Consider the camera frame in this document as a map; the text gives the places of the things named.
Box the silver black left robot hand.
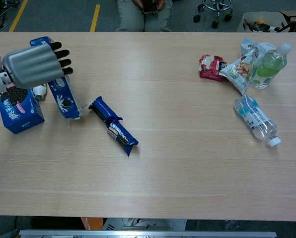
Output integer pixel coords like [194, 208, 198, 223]
[1, 41, 74, 90]

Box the blue Oreo cookie packet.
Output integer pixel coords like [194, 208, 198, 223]
[29, 36, 83, 120]

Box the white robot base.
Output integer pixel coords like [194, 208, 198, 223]
[102, 218, 188, 231]

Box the pink box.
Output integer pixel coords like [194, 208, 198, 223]
[0, 86, 45, 134]

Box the green white gum bottle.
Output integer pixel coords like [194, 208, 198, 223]
[31, 84, 48, 101]

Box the seated person in khaki trousers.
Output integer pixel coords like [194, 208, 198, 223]
[116, 0, 173, 32]

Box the dark phone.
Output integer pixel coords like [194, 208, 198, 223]
[142, 0, 161, 14]

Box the orange panel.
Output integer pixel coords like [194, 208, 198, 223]
[80, 217, 104, 231]

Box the red snack bag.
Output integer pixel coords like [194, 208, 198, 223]
[199, 54, 229, 82]

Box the chrome stool base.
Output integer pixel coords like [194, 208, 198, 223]
[193, 0, 234, 28]

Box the white green nut bag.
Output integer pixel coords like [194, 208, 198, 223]
[220, 48, 259, 96]

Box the clear plastic cup wrapper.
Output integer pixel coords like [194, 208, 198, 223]
[241, 37, 261, 60]

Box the white storage bin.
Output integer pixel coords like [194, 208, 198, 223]
[236, 12, 292, 33]

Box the clear water bottle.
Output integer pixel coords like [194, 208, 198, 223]
[233, 94, 282, 148]

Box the green drink bottle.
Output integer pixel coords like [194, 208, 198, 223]
[249, 41, 294, 90]

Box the black tripod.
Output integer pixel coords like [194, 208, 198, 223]
[278, 4, 296, 33]

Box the aluminium rail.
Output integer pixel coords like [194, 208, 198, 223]
[18, 229, 278, 238]

